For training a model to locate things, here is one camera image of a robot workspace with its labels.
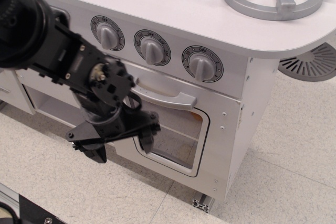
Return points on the grey right oven knob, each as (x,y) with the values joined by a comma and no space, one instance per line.
(202,64)

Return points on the aluminium rail on floor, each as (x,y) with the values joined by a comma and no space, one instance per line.
(10,198)

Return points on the grey left oven knob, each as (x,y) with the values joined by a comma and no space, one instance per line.
(107,33)

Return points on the grey floor drain grate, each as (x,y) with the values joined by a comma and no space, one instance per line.
(315,65)

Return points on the white toy kitchen cabinet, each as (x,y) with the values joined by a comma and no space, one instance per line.
(249,48)

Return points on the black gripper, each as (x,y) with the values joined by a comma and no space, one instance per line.
(91,135)

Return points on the aluminium extrusion foot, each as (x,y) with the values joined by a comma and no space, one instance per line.
(203,202)

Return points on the white oven door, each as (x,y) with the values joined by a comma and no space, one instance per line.
(193,147)

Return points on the grey oven knob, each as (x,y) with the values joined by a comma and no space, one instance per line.
(202,64)
(107,33)
(152,47)

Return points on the grey oven door handle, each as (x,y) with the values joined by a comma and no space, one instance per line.
(181,101)

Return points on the grey middle oven knob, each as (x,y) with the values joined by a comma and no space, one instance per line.
(152,47)

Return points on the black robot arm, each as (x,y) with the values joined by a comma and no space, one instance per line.
(34,36)

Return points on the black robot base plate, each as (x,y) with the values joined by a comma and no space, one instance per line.
(29,212)

